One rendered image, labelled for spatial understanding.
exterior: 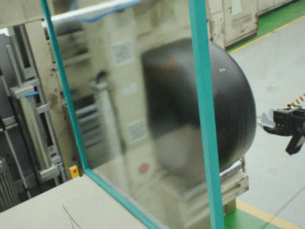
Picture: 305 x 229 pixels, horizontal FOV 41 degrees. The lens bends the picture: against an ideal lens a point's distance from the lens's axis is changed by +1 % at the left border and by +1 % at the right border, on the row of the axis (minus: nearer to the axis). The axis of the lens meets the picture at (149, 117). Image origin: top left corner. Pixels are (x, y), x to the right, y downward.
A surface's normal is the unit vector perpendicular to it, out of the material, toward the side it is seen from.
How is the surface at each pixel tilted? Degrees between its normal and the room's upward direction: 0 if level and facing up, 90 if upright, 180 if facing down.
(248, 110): 80
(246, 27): 90
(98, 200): 0
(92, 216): 0
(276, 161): 0
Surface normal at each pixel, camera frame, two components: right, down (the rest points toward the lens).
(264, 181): -0.14, -0.90
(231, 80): 0.37, -0.31
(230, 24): 0.68, 0.22
